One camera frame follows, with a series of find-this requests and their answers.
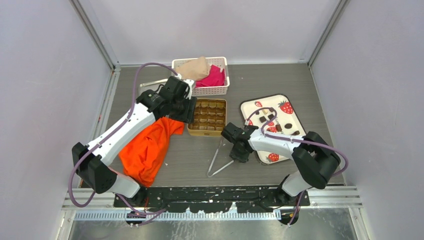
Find silver box lid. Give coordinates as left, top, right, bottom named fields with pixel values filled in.
left=138, top=78, right=168, bottom=95

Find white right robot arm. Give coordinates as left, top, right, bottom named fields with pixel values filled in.
left=221, top=123, right=342, bottom=206

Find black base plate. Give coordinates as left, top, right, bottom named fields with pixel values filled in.
left=127, top=185, right=310, bottom=214

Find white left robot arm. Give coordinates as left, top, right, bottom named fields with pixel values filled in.
left=71, top=76, right=197, bottom=207

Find white plastic basket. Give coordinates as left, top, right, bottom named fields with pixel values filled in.
left=171, top=56, right=230, bottom=96

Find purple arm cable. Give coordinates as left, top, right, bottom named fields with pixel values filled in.
left=245, top=106, right=349, bottom=178
left=67, top=62, right=180, bottom=227

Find pink cloth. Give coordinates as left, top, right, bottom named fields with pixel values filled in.
left=195, top=65, right=226, bottom=88

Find orange cloth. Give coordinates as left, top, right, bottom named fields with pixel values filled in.
left=118, top=117, right=185, bottom=188

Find metal tongs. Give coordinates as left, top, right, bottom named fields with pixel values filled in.
left=206, top=137, right=235, bottom=178

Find gold chocolate tray box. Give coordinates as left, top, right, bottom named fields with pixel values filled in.
left=187, top=98, right=227, bottom=137

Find white slotted cable duct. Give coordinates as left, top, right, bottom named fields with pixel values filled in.
left=74, top=209, right=282, bottom=222

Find strawberry pattern tray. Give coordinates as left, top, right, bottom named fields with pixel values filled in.
left=240, top=94, right=306, bottom=165

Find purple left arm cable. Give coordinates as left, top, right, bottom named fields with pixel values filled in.
left=67, top=62, right=180, bottom=227

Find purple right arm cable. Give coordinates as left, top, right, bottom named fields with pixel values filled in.
left=245, top=106, right=349, bottom=178

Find beige cloth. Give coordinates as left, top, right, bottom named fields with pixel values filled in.
left=175, top=56, right=211, bottom=81

